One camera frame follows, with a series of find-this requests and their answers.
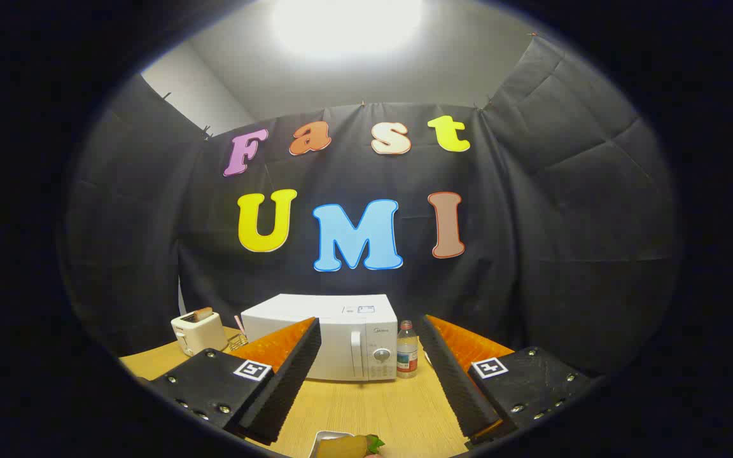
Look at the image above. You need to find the brown bread lettuce sandwich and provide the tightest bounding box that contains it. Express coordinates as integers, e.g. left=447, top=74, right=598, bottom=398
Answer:
left=316, top=434, right=385, bottom=458

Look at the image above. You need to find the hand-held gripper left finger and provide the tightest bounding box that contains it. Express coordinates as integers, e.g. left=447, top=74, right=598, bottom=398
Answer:
left=150, top=317, right=323, bottom=446

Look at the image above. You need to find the white toaster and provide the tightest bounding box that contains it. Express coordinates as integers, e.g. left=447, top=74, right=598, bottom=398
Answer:
left=171, top=310, right=228, bottom=357

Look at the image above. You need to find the small white plate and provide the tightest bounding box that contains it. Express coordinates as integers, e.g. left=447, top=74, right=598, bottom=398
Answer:
left=309, top=430, right=358, bottom=458

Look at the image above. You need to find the white microwave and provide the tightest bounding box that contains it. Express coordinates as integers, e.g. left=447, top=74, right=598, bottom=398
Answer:
left=241, top=293, right=399, bottom=382

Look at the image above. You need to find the black backdrop cloth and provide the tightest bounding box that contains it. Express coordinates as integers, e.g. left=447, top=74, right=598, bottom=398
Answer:
left=61, top=35, right=682, bottom=382

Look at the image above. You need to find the clear water bottle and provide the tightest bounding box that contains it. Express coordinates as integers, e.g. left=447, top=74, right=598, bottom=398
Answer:
left=396, top=320, right=419, bottom=379

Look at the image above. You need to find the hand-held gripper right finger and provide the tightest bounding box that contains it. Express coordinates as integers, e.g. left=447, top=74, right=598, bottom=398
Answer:
left=417, top=314, right=593, bottom=446

